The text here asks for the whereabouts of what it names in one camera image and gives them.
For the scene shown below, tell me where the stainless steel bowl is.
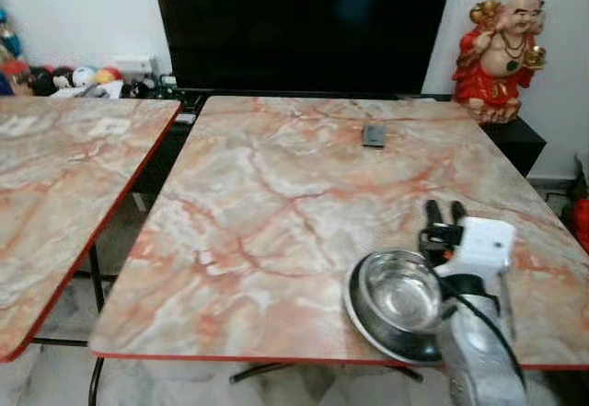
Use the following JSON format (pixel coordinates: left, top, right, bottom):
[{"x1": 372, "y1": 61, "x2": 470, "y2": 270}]
[{"x1": 342, "y1": 249, "x2": 454, "y2": 366}]

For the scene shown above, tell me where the small grey flat device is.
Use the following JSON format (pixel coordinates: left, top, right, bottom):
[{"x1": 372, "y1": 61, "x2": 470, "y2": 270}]
[{"x1": 361, "y1": 122, "x2": 388, "y2": 148}]

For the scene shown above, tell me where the red bag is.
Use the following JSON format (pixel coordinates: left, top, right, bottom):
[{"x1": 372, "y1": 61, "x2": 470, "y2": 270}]
[{"x1": 572, "y1": 198, "x2": 589, "y2": 252}]

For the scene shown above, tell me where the red laughing buddha statue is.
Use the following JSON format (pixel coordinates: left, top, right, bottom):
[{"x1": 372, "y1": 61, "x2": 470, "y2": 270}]
[{"x1": 452, "y1": 0, "x2": 549, "y2": 124}]

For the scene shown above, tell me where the black television screen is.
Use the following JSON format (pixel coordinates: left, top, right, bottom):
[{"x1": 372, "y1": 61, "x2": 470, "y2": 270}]
[{"x1": 149, "y1": 0, "x2": 457, "y2": 97}]

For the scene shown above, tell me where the orange round toy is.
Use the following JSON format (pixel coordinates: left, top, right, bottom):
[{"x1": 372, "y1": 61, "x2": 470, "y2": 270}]
[{"x1": 96, "y1": 65, "x2": 123, "y2": 87}]

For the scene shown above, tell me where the white round toy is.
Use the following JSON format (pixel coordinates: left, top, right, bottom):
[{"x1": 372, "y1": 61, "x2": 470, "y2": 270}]
[{"x1": 72, "y1": 65, "x2": 96, "y2": 89}]

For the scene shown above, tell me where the trophy with blue ball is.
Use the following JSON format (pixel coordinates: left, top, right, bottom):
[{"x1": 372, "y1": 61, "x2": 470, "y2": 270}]
[{"x1": 0, "y1": 8, "x2": 21, "y2": 62}]

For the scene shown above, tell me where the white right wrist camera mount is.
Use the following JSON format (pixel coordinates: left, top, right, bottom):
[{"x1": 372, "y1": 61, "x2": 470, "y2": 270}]
[{"x1": 433, "y1": 217, "x2": 517, "y2": 284}]

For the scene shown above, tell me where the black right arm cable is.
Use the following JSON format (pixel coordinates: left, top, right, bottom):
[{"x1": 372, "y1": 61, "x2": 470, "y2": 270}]
[{"x1": 418, "y1": 229, "x2": 526, "y2": 390}]

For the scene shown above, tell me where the black metal table leg frame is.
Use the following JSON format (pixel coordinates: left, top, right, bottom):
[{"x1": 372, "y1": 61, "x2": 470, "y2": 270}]
[
  {"x1": 87, "y1": 355, "x2": 426, "y2": 406},
  {"x1": 32, "y1": 240, "x2": 116, "y2": 347}
]

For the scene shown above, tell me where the white wall socket strip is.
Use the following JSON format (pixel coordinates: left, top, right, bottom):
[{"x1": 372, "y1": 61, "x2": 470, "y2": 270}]
[{"x1": 110, "y1": 55, "x2": 155, "y2": 76}]

